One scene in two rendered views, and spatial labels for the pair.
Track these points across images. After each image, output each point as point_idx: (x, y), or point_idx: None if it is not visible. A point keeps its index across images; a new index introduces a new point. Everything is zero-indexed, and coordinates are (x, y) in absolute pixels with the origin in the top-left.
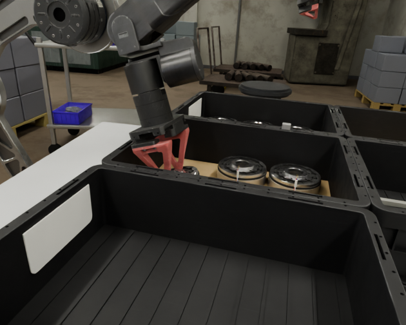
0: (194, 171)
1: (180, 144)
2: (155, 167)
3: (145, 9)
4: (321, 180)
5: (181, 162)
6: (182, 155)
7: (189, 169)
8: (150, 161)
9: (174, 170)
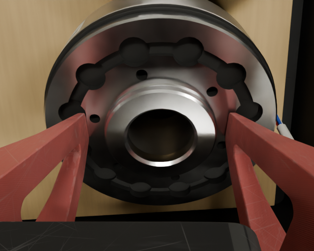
0: (138, 29)
1: (40, 176)
2: (258, 193)
3: None
4: None
5: (77, 127)
6: (66, 137)
7: (80, 80)
8: (273, 231)
9: (124, 135)
